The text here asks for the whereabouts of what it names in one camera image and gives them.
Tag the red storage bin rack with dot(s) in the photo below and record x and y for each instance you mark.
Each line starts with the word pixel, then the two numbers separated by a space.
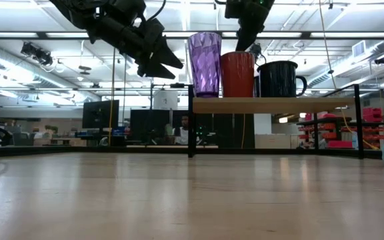
pixel 372 115

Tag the black aluminium table frame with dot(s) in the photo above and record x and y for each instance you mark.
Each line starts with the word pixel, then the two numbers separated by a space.
pixel 78 150

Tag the black computer monitor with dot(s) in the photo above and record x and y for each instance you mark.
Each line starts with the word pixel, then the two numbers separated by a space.
pixel 100 113

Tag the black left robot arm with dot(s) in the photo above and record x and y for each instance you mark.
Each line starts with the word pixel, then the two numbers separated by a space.
pixel 78 10

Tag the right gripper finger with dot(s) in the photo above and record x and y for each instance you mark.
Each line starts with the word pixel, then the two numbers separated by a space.
pixel 248 31

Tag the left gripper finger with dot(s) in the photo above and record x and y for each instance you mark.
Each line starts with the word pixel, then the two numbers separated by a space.
pixel 162 50
pixel 155 70

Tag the black ceiling spotlight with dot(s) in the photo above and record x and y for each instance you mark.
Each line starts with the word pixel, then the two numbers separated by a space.
pixel 382 60

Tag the red mug white inside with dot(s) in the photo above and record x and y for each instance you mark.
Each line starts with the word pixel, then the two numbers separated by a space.
pixel 238 76

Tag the person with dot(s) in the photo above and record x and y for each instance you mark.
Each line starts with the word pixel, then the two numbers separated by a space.
pixel 182 131

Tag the black ceiling light cluster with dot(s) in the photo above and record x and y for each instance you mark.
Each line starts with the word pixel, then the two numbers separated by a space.
pixel 37 53

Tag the purple faceted plastic tumbler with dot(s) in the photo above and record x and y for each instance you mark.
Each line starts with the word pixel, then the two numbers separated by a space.
pixel 205 66

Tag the black overhead camera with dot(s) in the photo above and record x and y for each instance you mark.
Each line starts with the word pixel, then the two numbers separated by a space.
pixel 256 50

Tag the beige cabinet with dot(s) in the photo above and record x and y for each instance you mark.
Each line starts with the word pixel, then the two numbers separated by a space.
pixel 272 141

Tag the wooden shelf black legs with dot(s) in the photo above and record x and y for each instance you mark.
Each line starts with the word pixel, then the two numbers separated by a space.
pixel 262 105

